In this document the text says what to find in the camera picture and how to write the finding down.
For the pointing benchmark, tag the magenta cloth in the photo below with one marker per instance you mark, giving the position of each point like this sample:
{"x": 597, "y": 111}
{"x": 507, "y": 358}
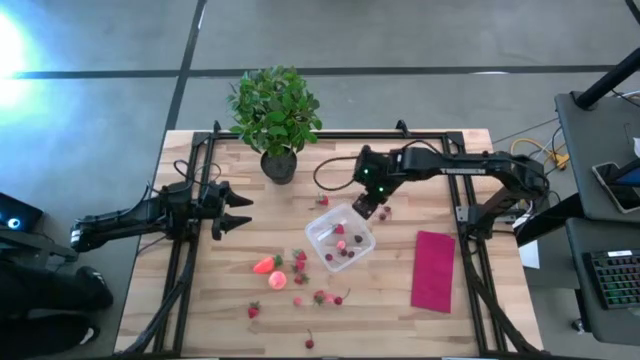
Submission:
{"x": 432, "y": 272}

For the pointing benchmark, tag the person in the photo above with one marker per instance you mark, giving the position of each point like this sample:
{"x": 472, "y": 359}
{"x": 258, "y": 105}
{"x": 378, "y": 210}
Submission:
{"x": 40, "y": 295}

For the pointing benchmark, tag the toy peach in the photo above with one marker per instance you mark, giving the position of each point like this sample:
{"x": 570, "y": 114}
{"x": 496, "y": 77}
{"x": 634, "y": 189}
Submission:
{"x": 277, "y": 280}

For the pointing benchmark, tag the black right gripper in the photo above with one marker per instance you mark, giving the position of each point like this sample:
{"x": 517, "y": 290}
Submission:
{"x": 375, "y": 172}

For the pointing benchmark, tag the green leafy plant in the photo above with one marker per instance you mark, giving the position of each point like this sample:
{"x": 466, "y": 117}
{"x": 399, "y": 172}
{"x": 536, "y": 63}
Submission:
{"x": 272, "y": 110}

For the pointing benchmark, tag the pink lumpy toy fruit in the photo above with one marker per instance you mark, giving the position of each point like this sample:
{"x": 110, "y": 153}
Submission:
{"x": 329, "y": 298}
{"x": 297, "y": 301}
{"x": 341, "y": 245}

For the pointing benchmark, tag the black keyboard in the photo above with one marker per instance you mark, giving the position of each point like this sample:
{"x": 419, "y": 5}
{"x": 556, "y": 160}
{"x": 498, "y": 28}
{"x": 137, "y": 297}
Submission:
{"x": 617, "y": 280}

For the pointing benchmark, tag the grey desk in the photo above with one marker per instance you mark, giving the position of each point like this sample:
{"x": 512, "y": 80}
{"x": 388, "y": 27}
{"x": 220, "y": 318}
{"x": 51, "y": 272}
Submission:
{"x": 590, "y": 140}
{"x": 600, "y": 325}

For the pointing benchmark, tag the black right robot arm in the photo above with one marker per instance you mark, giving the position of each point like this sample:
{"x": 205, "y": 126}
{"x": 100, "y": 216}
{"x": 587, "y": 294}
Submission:
{"x": 465, "y": 165}

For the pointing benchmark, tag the black pole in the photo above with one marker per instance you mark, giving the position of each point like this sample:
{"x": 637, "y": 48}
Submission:
{"x": 607, "y": 80}

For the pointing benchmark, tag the large red strawberry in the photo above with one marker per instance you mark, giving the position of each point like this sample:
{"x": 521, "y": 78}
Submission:
{"x": 264, "y": 265}

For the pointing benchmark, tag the black side stand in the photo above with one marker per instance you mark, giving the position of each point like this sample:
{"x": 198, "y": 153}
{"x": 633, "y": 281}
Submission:
{"x": 45, "y": 247}

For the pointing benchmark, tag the black plant pot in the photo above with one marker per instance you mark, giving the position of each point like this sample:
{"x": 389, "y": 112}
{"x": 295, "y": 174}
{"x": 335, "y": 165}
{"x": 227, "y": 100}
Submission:
{"x": 279, "y": 170}

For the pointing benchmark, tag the smartphone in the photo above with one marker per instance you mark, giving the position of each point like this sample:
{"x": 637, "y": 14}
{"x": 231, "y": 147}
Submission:
{"x": 612, "y": 187}

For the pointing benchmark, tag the black desk bar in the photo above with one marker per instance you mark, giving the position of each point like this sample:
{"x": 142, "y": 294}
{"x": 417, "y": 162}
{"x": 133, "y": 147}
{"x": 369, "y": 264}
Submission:
{"x": 550, "y": 220}

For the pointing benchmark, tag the white paper sheet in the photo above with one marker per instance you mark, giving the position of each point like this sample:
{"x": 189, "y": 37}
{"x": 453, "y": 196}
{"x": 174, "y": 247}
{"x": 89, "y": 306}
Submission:
{"x": 530, "y": 255}

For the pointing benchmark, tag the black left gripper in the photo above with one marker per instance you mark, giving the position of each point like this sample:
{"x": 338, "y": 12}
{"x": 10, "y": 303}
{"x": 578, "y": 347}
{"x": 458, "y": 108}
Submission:
{"x": 212, "y": 200}

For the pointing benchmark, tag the clear plastic tupperware container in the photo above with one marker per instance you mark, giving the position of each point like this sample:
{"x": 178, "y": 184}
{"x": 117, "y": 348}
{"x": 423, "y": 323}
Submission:
{"x": 320, "y": 235}

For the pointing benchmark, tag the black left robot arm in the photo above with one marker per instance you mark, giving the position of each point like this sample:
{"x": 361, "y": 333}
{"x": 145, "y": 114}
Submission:
{"x": 125, "y": 220}

